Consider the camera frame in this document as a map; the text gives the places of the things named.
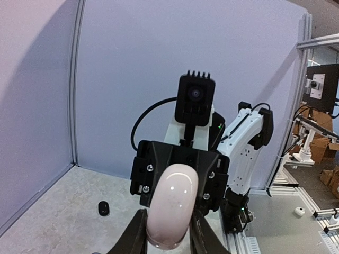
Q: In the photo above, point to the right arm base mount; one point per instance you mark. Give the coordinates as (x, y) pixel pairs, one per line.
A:
(234, 212)

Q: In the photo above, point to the aluminium front rail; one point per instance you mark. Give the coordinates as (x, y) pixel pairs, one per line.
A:
(240, 243)

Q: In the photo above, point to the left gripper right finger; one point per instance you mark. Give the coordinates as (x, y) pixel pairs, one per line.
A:
(203, 240)

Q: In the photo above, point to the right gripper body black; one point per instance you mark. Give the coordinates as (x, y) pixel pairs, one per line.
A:
(153, 157)

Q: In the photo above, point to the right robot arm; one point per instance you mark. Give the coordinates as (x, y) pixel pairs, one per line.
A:
(241, 141)

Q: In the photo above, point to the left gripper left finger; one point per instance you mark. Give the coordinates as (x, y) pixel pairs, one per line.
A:
(134, 238)

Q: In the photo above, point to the pink earbud charging case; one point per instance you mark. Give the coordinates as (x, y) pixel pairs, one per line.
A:
(172, 206)

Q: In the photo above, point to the black earbud case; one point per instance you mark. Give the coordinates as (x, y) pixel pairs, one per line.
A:
(103, 208)

